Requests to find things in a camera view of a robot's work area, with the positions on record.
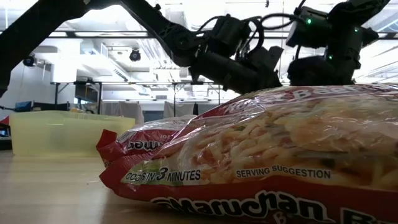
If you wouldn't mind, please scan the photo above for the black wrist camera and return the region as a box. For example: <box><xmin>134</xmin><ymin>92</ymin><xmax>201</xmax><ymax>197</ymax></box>
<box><xmin>285</xmin><ymin>6</ymin><xmax>333</xmax><ymax>49</ymax></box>
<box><xmin>211</xmin><ymin>14</ymin><xmax>252</xmax><ymax>49</ymax></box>

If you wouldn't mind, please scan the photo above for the red Maruchan noodle packet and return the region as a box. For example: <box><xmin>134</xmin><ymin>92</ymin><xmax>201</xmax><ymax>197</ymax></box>
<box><xmin>95</xmin><ymin>114</ymin><xmax>203</xmax><ymax>170</ymax></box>
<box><xmin>98</xmin><ymin>83</ymin><xmax>398</xmax><ymax>224</ymax></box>

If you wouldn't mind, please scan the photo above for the white cloth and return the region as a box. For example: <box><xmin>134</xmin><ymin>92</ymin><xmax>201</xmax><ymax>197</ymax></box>
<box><xmin>163</xmin><ymin>101</ymin><xmax>197</xmax><ymax>118</ymax></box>
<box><xmin>101</xmin><ymin>101</ymin><xmax>146</xmax><ymax>125</ymax></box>

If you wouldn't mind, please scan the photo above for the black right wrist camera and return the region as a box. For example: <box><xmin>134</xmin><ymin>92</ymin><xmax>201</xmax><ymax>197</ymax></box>
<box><xmin>285</xmin><ymin>6</ymin><xmax>333</xmax><ymax>49</ymax></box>

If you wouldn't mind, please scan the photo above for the blue box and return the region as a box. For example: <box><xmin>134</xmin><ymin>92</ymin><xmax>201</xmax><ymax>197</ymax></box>
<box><xmin>14</xmin><ymin>100</ymin><xmax>34</xmax><ymax>112</ymax></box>

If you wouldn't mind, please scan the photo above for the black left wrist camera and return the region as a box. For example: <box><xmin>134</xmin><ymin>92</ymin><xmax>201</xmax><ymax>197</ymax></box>
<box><xmin>211</xmin><ymin>14</ymin><xmax>252</xmax><ymax>49</ymax></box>

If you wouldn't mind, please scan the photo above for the black overhead crossbar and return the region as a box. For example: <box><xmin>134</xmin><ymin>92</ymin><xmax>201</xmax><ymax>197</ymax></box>
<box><xmin>0</xmin><ymin>29</ymin><xmax>398</xmax><ymax>40</ymax></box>

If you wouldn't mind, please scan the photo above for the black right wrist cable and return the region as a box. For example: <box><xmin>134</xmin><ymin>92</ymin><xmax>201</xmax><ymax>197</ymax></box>
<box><xmin>260</xmin><ymin>0</ymin><xmax>308</xmax><ymax>31</ymax></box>

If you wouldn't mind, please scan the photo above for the yellow plastic bin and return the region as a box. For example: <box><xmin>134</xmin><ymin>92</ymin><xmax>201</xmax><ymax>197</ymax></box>
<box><xmin>9</xmin><ymin>110</ymin><xmax>137</xmax><ymax>157</ymax></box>

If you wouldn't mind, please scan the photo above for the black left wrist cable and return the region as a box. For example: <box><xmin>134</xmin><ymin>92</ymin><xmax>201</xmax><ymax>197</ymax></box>
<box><xmin>197</xmin><ymin>14</ymin><xmax>266</xmax><ymax>60</ymax></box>

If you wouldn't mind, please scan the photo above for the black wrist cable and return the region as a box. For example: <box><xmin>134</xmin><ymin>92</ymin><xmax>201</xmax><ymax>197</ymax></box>
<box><xmin>197</xmin><ymin>14</ymin><xmax>266</xmax><ymax>60</ymax></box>
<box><xmin>260</xmin><ymin>0</ymin><xmax>308</xmax><ymax>31</ymax></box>

